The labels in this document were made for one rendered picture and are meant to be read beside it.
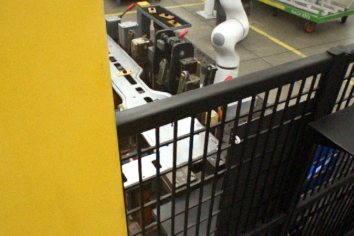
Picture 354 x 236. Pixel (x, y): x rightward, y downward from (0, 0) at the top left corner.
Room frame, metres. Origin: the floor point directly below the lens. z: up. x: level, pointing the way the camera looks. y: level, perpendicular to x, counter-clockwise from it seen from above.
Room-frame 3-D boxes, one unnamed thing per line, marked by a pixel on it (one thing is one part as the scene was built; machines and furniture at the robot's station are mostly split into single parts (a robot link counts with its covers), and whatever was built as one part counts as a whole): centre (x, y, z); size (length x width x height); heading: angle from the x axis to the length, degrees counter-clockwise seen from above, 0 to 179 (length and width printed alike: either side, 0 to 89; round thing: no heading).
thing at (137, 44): (1.58, 0.20, 0.89); 0.13 x 0.11 x 0.38; 121
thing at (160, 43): (1.38, 0.03, 0.94); 0.18 x 0.13 x 0.49; 31
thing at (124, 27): (1.73, 0.28, 0.90); 0.13 x 0.10 x 0.41; 121
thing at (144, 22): (1.95, 0.22, 0.92); 0.08 x 0.08 x 0.44; 31
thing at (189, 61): (1.28, -0.05, 0.91); 0.07 x 0.05 x 0.42; 121
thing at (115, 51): (1.37, 0.27, 1.00); 1.38 x 0.22 x 0.02; 31
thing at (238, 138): (0.43, -0.19, 1.30); 0.23 x 0.02 x 0.31; 121
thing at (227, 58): (1.48, -0.24, 1.11); 0.19 x 0.12 x 0.24; 143
